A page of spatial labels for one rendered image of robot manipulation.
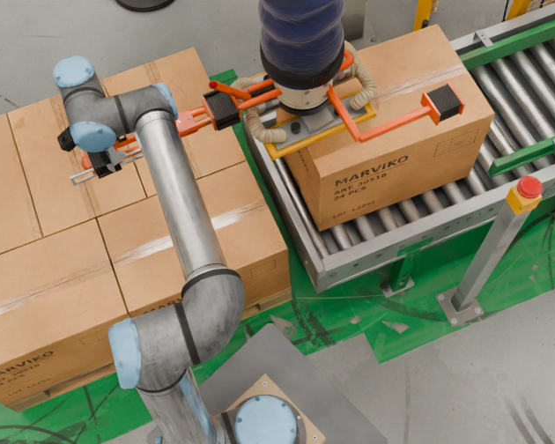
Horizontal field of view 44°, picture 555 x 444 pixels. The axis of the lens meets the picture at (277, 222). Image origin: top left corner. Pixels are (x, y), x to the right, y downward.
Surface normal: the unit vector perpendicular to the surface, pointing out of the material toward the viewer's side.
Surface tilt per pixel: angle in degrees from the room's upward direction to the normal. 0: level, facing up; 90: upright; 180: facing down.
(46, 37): 0
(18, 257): 0
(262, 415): 9
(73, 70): 5
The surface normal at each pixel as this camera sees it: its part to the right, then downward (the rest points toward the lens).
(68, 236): -0.04, -0.44
